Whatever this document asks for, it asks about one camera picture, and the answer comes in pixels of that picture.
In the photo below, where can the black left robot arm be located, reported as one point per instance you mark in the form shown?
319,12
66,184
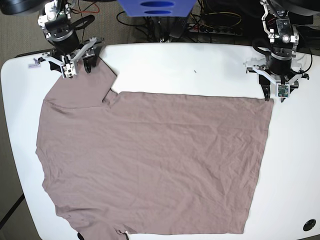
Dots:
280,47

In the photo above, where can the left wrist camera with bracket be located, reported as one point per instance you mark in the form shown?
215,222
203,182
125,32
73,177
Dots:
284,83

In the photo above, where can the black power strip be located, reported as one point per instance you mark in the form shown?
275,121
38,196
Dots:
221,30

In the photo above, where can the mauve T-shirt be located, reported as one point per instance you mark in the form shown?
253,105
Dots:
148,163

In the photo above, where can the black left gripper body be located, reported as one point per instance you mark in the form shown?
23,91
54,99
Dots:
273,70

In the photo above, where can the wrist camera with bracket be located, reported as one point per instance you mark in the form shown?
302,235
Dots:
69,64
284,83

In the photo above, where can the black table cable grommet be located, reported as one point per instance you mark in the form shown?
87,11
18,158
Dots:
309,225

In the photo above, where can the blue plastic mount plate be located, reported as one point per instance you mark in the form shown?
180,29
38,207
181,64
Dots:
157,8

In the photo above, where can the small purple logo sticker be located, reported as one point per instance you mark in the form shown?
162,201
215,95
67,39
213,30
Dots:
35,64

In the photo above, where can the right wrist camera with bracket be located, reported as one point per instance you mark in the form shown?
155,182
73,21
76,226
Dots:
69,64

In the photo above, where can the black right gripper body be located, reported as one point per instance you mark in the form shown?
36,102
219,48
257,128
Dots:
68,42

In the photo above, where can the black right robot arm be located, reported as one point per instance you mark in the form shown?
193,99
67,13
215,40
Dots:
54,20

